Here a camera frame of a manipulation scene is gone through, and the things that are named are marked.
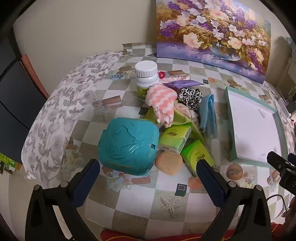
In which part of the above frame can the black cable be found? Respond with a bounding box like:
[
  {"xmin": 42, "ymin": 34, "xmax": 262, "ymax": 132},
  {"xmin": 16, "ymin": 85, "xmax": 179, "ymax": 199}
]
[{"xmin": 266, "ymin": 194, "xmax": 290, "ymax": 217}]

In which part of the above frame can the pink white zigzag towel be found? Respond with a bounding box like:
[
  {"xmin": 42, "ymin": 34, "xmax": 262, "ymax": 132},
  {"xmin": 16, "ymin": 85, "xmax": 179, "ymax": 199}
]
[{"xmin": 146, "ymin": 84, "xmax": 178, "ymax": 128}]

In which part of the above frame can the teal plastic box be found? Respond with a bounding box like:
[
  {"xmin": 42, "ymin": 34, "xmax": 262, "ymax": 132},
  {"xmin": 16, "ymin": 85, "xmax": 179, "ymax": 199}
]
[{"xmin": 98, "ymin": 117, "xmax": 160, "ymax": 176}]

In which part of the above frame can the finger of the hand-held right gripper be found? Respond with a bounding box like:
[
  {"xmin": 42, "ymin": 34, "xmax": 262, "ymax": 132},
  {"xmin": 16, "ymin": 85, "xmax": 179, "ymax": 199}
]
[{"xmin": 267, "ymin": 151, "xmax": 294, "ymax": 173}]

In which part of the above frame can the white bottle green label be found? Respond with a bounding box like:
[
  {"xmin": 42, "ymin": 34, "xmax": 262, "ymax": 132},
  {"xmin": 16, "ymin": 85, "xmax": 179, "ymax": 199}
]
[{"xmin": 135, "ymin": 61, "xmax": 162, "ymax": 102}]

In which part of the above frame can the flower painting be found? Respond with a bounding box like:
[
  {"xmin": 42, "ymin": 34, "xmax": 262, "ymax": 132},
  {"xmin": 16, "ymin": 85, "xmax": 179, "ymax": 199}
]
[{"xmin": 155, "ymin": 0, "xmax": 271, "ymax": 84}]

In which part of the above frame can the leopard print scrunchie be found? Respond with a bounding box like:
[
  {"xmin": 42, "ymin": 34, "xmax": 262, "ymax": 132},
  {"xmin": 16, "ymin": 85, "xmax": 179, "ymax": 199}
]
[{"xmin": 178, "ymin": 88, "xmax": 204, "ymax": 110}]

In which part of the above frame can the green package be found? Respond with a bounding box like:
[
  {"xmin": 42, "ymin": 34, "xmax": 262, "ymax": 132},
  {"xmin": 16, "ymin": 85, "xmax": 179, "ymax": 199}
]
[{"xmin": 0, "ymin": 152, "xmax": 23, "ymax": 174}]

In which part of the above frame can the green tissue pack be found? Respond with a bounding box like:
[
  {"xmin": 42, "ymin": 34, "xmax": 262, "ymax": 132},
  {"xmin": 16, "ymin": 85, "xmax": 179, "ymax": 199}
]
[
  {"xmin": 159, "ymin": 123, "xmax": 192, "ymax": 154},
  {"xmin": 181, "ymin": 140, "xmax": 216, "ymax": 177}
]

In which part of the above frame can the red patterned cloth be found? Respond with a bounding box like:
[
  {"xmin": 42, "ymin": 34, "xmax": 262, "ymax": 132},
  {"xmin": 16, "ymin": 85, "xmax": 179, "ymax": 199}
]
[{"xmin": 102, "ymin": 228, "xmax": 296, "ymax": 241}]

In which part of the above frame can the light blue cloth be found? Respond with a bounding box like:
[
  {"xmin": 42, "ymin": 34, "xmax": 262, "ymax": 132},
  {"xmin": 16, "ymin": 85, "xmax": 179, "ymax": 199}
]
[{"xmin": 199, "ymin": 94, "xmax": 218, "ymax": 138}]

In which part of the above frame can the green cloth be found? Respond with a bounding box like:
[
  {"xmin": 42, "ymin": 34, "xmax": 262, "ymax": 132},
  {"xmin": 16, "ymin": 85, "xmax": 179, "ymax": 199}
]
[{"xmin": 144, "ymin": 105, "xmax": 206, "ymax": 145}]

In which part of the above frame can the purple packet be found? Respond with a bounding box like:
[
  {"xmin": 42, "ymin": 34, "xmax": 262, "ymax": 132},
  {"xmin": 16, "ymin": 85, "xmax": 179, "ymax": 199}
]
[{"xmin": 165, "ymin": 79, "xmax": 202, "ymax": 90}]

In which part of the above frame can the dark cabinet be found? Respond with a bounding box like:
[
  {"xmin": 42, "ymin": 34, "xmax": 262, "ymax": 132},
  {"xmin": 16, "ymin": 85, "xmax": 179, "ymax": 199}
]
[{"xmin": 0, "ymin": 39, "xmax": 49, "ymax": 165}]

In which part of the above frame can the white tray teal rim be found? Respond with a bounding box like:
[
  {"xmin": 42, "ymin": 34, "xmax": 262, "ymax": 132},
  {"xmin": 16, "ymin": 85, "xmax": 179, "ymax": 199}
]
[{"xmin": 224, "ymin": 86, "xmax": 288, "ymax": 168}]

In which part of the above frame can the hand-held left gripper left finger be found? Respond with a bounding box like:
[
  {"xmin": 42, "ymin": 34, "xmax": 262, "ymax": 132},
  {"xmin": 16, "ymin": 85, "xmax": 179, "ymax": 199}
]
[{"xmin": 25, "ymin": 159, "xmax": 101, "ymax": 241}]

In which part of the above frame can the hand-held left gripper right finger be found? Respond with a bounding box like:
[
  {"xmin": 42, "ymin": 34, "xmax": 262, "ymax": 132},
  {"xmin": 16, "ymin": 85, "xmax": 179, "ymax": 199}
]
[{"xmin": 196, "ymin": 159, "xmax": 272, "ymax": 241}]

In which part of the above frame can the beige round sponge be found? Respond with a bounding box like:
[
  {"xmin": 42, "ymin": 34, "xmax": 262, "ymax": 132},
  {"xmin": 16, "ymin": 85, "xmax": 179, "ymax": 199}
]
[{"xmin": 155, "ymin": 151, "xmax": 184, "ymax": 176}]

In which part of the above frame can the grey floral cloth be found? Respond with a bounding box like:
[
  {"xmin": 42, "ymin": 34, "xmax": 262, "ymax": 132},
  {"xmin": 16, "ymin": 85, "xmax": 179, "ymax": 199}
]
[{"xmin": 21, "ymin": 52, "xmax": 125, "ymax": 181}]

